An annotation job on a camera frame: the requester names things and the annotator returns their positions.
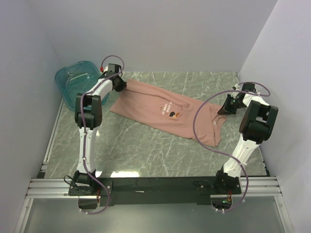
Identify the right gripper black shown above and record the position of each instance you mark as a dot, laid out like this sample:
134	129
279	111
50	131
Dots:
226	109

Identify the pink t shirt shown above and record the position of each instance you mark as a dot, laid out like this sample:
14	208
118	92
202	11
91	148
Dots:
170	112

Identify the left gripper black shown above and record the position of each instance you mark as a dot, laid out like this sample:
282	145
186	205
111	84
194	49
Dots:
123	85

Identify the teal plastic basin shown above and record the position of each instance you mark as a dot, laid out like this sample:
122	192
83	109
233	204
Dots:
76	79

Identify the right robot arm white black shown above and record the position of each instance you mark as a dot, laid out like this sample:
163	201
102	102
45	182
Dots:
256	126

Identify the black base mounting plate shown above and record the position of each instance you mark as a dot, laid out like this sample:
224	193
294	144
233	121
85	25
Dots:
163	190

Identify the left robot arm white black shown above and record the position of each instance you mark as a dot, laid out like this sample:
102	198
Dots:
88	117

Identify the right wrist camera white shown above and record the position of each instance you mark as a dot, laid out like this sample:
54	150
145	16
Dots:
237	87

